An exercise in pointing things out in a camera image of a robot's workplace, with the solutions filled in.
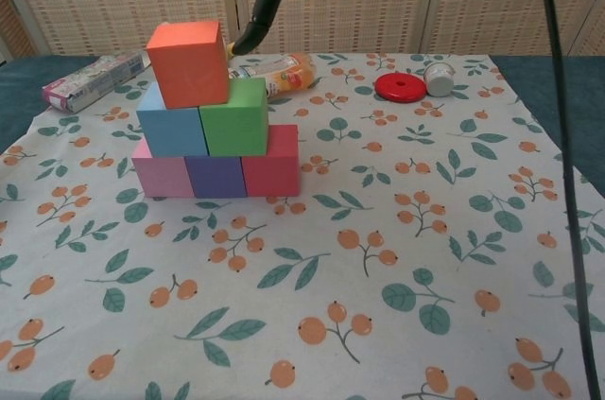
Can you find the orange foam cube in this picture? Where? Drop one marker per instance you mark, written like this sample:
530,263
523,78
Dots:
189,69

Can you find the green foam cube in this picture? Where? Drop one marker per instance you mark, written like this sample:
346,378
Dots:
234,128

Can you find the light blue foam cube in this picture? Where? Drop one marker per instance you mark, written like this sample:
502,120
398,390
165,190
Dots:
172,130

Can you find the crimson foam cube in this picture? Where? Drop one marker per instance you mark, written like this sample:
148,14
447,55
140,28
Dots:
274,168

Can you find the pink foam cube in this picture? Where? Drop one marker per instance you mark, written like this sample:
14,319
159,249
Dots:
163,178

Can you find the orange drink plastic bottle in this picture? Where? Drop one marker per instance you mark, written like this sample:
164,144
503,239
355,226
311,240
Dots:
288,76

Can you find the bamboo folding screen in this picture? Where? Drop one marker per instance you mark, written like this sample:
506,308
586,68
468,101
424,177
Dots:
378,12

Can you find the red disc with hole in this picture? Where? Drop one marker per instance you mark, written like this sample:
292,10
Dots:
392,90

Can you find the small white jar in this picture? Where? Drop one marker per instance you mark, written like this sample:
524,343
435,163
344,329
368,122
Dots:
438,81

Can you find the purple foam cube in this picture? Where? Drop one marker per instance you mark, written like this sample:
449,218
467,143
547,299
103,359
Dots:
217,178

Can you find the floral tissue pack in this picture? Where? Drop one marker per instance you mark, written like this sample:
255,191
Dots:
90,83

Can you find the floral print tablecloth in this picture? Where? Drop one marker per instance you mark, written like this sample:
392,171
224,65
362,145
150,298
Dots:
331,253

